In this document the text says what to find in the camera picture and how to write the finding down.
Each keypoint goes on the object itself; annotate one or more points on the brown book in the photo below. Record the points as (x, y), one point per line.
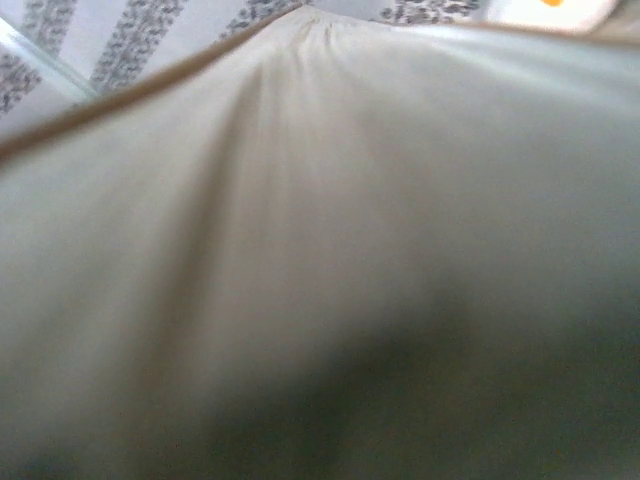
(320, 225)

